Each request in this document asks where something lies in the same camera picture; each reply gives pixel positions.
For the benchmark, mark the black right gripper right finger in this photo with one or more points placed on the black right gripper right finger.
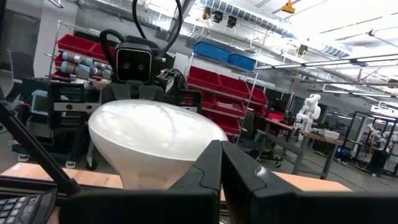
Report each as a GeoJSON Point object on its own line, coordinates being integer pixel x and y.
{"type": "Point", "coordinates": [280, 208]}

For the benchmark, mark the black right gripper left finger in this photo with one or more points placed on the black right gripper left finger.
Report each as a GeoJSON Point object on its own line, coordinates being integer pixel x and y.
{"type": "Point", "coordinates": [186, 205]}

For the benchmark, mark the white flood lightbulb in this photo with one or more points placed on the white flood lightbulb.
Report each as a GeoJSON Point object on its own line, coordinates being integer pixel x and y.
{"type": "Point", "coordinates": [149, 137]}

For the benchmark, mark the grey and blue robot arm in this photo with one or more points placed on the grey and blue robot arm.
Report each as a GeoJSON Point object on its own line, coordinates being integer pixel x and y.
{"type": "Point", "coordinates": [74, 67]}

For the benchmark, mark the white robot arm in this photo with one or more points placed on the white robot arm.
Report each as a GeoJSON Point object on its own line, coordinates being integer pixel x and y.
{"type": "Point", "coordinates": [308, 112]}

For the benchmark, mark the beige desk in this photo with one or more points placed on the beige desk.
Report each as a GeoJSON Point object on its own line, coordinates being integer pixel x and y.
{"type": "Point", "coordinates": [311, 183]}

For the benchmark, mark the red plastic storage bin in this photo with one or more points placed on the red plastic storage bin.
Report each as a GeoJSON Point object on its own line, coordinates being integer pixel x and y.
{"type": "Point", "coordinates": [259, 96]}
{"type": "Point", "coordinates": [234, 86]}
{"type": "Point", "coordinates": [209, 100]}
{"type": "Point", "coordinates": [74, 44]}
{"type": "Point", "coordinates": [230, 109]}
{"type": "Point", "coordinates": [98, 52]}
{"type": "Point", "coordinates": [276, 116]}
{"type": "Point", "coordinates": [229, 125]}
{"type": "Point", "coordinates": [203, 77]}

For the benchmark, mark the black wheeled tool cart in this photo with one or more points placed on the black wheeled tool cart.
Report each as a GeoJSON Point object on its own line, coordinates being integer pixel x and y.
{"type": "Point", "coordinates": [68, 124]}

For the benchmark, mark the wooden workbench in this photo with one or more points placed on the wooden workbench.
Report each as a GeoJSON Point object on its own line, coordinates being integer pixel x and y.
{"type": "Point", "coordinates": [311, 134]}

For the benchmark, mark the blue plastic storage bin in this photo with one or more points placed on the blue plastic storage bin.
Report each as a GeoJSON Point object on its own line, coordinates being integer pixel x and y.
{"type": "Point", "coordinates": [242, 62]}
{"type": "Point", "coordinates": [211, 51]}

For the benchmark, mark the light blue equipment box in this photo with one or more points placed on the light blue equipment box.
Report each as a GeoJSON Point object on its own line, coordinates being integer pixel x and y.
{"type": "Point", "coordinates": [38, 104]}

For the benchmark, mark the black desk calculator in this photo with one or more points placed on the black desk calculator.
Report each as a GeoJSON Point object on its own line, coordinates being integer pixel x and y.
{"type": "Point", "coordinates": [18, 211]}

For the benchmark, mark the yellow ceiling hoist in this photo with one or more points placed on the yellow ceiling hoist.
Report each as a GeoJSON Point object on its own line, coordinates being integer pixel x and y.
{"type": "Point", "coordinates": [288, 7]}

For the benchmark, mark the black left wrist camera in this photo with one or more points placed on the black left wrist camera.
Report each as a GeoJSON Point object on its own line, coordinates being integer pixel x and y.
{"type": "Point", "coordinates": [133, 65]}

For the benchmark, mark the black aluminium table frame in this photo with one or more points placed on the black aluminium table frame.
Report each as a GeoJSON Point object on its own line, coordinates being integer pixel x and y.
{"type": "Point", "coordinates": [37, 149]}

